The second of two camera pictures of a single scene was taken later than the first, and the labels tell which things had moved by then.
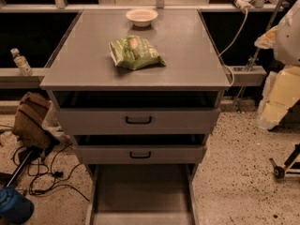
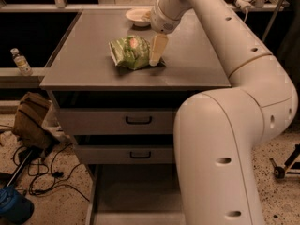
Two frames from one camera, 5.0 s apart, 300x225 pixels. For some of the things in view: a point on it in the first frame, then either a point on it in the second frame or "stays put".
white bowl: x=142 y=17 stays put
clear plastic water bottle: x=21 y=62 stays put
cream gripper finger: x=281 y=90 to x=166 y=15
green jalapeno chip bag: x=134 y=52 stays put
